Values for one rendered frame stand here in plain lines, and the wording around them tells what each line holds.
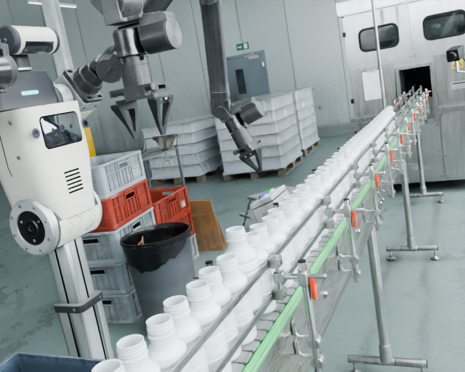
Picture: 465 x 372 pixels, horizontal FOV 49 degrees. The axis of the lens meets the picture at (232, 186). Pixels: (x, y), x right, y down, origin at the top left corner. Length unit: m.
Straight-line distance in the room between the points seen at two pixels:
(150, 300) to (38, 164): 1.98
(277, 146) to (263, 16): 4.79
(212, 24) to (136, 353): 1.01
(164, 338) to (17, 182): 0.81
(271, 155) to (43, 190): 6.45
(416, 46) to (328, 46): 5.91
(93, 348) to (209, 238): 3.23
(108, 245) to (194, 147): 4.96
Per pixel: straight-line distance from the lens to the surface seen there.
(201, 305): 0.82
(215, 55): 1.51
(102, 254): 3.53
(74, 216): 1.45
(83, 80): 1.61
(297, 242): 1.24
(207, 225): 4.66
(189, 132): 8.25
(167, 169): 8.61
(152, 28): 0.96
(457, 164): 5.71
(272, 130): 7.62
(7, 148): 1.42
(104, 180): 3.38
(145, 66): 1.00
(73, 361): 1.22
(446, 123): 5.64
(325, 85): 11.41
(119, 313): 3.67
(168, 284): 3.16
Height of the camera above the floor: 1.46
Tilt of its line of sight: 11 degrees down
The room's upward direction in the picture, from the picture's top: 10 degrees counter-clockwise
